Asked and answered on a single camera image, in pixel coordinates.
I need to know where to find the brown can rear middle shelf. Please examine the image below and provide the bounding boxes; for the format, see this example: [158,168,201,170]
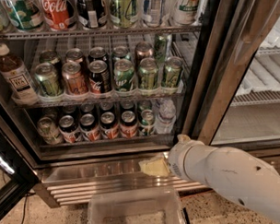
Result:
[134,41,153,66]

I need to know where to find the orange pink can middle shelf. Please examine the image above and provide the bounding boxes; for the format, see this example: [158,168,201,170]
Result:
[61,62,88,99]

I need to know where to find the clear plastic bin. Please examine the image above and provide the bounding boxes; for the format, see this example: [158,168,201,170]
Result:
[87,186,187,224]

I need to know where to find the red cola bottle top shelf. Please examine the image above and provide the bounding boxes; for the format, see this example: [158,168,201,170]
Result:
[39,0,76,31]

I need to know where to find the black cola can middle shelf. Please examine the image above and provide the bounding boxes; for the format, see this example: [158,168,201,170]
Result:
[88,60,112,97]

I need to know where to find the clear blue bottle top shelf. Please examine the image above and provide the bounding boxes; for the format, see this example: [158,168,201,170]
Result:
[142,0,167,28]

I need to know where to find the stainless steel fridge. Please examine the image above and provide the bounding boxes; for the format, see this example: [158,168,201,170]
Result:
[0,0,280,207]

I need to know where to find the white zero bottle top shelf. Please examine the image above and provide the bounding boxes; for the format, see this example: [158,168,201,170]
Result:
[173,0,199,25]

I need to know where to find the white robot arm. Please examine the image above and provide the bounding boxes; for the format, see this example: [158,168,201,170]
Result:
[139,135,280,224]

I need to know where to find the black bottle top shelf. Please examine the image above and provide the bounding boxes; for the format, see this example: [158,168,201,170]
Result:
[75,0,107,29]

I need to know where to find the orange cable on floor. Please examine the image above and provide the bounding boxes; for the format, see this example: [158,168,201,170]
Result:
[180,188,209,201]

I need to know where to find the green yellow bottle top shelf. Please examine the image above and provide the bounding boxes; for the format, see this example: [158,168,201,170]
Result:
[108,0,138,29]

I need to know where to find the green can right middle shelf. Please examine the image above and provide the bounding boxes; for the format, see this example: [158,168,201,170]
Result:
[161,56,183,94]

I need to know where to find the green can front middle shelf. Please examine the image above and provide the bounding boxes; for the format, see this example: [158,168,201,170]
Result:
[34,63,64,102]

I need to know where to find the clear plastic water bottle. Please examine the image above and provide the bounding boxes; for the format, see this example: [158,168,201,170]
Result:
[155,100,176,135]

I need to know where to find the green bottle top shelf left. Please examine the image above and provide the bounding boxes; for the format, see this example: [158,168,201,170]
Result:
[0,0,43,31]

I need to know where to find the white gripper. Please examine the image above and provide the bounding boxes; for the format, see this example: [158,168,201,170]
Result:
[138,134,206,184]

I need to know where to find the black red can bottom shelf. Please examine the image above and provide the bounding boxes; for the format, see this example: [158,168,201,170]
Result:
[58,115,82,143]

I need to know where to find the brown tea bottle white label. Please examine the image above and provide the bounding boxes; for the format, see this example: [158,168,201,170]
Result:
[0,43,38,104]

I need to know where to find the tall green can rear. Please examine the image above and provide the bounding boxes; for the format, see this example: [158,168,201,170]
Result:
[154,33,172,63]

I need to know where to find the green 7up can middle shelf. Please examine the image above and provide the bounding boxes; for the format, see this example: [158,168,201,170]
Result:
[113,59,135,97]

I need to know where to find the open black fridge door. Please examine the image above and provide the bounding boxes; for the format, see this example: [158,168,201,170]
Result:
[0,129,37,220]

